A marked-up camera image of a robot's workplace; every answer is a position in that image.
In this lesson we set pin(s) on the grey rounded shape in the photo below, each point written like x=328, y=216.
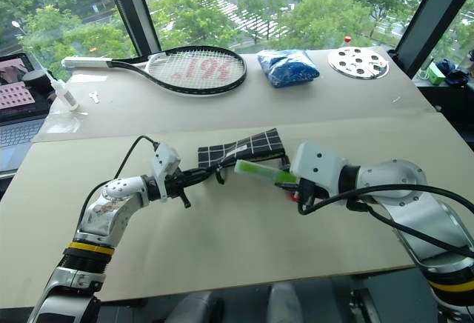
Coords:
x=284, y=304

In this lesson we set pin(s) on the round black speaker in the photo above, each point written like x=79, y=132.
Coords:
x=34, y=78

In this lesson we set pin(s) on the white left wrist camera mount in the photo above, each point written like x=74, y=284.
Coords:
x=164, y=162

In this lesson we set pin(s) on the green box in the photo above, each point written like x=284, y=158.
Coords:
x=436, y=73

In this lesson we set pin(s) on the laptop computer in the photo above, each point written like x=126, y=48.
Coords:
x=16, y=115

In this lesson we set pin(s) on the red marker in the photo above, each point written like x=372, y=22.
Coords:
x=294, y=197

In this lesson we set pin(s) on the black window frame pillar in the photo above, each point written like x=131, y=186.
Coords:
x=129, y=8

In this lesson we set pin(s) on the small white key piece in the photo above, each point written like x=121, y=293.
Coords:
x=95, y=97

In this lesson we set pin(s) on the black white grid pouch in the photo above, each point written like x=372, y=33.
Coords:
x=240, y=150

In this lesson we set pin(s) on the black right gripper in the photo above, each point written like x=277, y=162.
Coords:
x=310, y=191

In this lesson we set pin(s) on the dark blue cloth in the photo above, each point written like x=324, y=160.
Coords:
x=457, y=71

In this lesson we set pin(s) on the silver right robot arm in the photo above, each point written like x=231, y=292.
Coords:
x=418, y=204

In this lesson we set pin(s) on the white syringe tube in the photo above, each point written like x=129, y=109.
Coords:
x=63, y=91

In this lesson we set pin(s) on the dark window frame pillar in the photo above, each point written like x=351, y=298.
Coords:
x=426, y=19

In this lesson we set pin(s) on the round white perforated disc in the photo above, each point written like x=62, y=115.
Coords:
x=358, y=63

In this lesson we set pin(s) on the red capped bottle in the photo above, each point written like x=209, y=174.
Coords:
x=347, y=40

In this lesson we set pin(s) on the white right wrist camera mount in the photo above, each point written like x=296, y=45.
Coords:
x=318, y=163

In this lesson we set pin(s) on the blue plastic bag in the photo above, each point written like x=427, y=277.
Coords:
x=287, y=67

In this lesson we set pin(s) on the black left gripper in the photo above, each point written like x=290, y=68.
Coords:
x=177, y=186

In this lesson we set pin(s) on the clear plastic sheet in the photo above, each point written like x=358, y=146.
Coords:
x=63, y=123

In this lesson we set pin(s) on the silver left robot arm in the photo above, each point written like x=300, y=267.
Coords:
x=107, y=212

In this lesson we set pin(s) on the black white tennis racket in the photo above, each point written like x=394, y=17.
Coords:
x=192, y=71

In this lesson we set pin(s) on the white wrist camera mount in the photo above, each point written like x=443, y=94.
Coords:
x=164, y=162
x=318, y=163

